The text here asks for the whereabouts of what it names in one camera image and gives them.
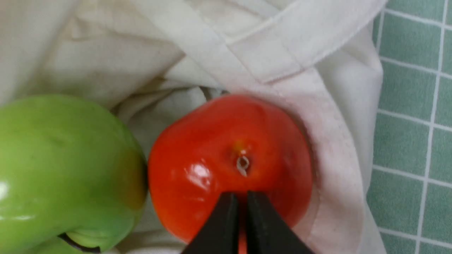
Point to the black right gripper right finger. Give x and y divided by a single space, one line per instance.
266 231

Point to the white cloth bag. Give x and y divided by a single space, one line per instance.
153 61

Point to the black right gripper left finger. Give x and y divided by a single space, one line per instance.
220 233

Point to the red apple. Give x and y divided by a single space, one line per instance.
233 143

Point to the green apple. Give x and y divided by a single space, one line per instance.
73 177

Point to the green checkered tablecloth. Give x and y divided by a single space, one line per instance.
410 195

